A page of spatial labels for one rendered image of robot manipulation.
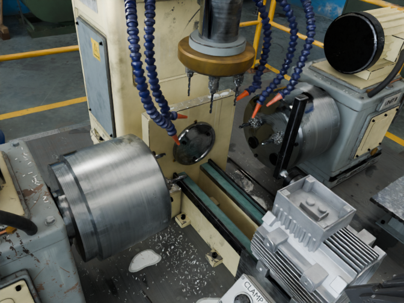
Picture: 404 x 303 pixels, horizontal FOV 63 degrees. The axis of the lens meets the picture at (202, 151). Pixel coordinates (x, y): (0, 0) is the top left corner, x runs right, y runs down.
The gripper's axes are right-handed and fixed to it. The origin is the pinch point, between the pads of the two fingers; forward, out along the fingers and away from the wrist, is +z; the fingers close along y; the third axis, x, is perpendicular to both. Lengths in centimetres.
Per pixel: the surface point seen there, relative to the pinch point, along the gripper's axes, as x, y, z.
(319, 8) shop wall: -284, -515, 280
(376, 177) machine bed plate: -10, -73, 41
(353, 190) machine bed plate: -10, -58, 41
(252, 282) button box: -10.1, 13.7, 8.0
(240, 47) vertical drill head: -53, -8, 2
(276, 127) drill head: -39, -27, 25
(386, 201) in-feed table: -5, -48, 24
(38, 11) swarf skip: -349, -48, 291
